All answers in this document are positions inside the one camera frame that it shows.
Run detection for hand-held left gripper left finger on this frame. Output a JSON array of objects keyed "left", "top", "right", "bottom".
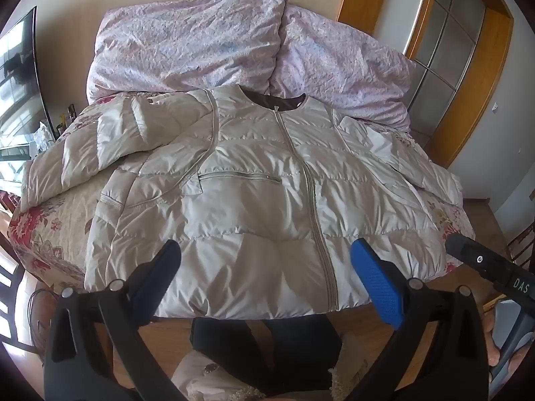
[{"left": 44, "top": 239, "right": 182, "bottom": 401}]

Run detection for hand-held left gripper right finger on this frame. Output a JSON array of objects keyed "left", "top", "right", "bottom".
[{"left": 350, "top": 238, "right": 490, "bottom": 401}]

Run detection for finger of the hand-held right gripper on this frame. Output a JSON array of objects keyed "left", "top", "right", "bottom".
[{"left": 445, "top": 234, "right": 508, "bottom": 278}]

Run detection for white puffer jacket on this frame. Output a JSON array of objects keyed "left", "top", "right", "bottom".
[{"left": 19, "top": 84, "right": 464, "bottom": 320}]

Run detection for person's right hand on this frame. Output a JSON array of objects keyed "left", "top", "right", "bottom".
[{"left": 480, "top": 301, "right": 501, "bottom": 368}]

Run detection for dark wooden chair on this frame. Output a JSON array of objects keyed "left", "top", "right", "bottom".
[{"left": 507, "top": 221, "right": 535, "bottom": 265}]

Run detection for person's dark trouser legs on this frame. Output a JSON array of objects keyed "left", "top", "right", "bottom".
[{"left": 190, "top": 315, "right": 343, "bottom": 393}]

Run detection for person's fluffy white slippers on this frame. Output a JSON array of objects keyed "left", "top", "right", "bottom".
[{"left": 172, "top": 340, "right": 349, "bottom": 401}]

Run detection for floral bedspread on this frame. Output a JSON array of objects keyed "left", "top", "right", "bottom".
[{"left": 8, "top": 92, "right": 477, "bottom": 293}]

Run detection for clear plastic bag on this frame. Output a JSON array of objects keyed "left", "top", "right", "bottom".
[{"left": 31, "top": 121, "right": 57, "bottom": 153}]

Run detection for lilac crinkled pillow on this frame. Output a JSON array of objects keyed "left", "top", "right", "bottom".
[
  {"left": 86, "top": 0, "right": 289, "bottom": 103},
  {"left": 267, "top": 6, "right": 419, "bottom": 132}
]

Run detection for flat screen television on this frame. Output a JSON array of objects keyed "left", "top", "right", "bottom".
[{"left": 0, "top": 6, "right": 57, "bottom": 163}]

